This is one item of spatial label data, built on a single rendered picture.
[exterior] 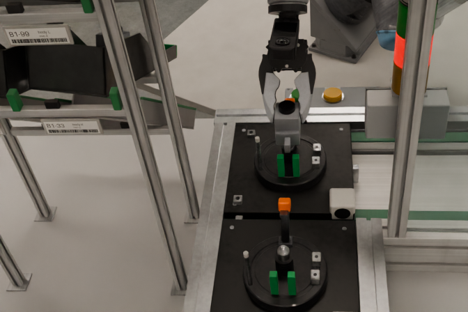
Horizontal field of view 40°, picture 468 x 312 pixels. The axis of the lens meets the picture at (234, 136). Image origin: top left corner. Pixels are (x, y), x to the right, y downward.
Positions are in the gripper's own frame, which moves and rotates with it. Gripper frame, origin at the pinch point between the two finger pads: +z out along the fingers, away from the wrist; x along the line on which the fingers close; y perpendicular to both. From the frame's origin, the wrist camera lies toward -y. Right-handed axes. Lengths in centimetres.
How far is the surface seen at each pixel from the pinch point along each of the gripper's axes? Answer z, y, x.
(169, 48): -12.3, -3.6, 20.7
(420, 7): -14.9, -33.3, -18.4
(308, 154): 7.8, 8.2, -3.6
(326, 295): 28.5, -13.4, -7.2
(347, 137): 4.8, 14.8, -11.3
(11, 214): 22, 13, 60
